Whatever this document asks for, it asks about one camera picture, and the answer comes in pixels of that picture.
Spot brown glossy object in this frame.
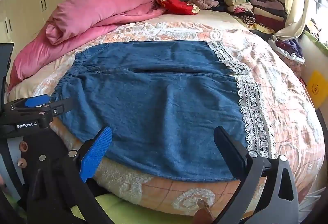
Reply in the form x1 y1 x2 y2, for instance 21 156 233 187
195 200 214 224

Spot window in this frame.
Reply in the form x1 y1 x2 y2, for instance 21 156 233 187
305 0 328 42

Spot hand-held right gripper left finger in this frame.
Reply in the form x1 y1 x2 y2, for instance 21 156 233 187
26 126 113 224

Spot green bed sheet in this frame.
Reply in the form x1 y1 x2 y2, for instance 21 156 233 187
72 193 205 224

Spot purple crumpled clothes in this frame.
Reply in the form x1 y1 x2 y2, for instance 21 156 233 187
272 38 306 64

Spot clutter on windowsill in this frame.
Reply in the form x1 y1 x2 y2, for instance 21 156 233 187
305 18 328 49

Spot mauve fuzzy garment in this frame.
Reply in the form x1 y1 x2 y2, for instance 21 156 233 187
188 0 221 11

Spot red embroidered cloth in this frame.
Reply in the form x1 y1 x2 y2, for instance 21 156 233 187
149 0 200 15

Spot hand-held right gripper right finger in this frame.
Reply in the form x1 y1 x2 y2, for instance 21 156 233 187
213 125 300 224

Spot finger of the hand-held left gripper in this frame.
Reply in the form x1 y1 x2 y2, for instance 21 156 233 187
36 97 74 122
10 94 51 112

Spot pile of folded clothes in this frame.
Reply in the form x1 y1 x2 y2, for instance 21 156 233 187
222 0 288 35

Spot yellow paper sign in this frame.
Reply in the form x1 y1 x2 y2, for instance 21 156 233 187
306 70 328 109

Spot blue denim pants lace trim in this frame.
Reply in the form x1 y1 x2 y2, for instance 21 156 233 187
50 41 278 182

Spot pink duvet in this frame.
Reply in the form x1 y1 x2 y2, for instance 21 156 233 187
8 0 167 92

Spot peach patterned bedspread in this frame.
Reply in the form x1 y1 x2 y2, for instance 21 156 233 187
8 13 326 214

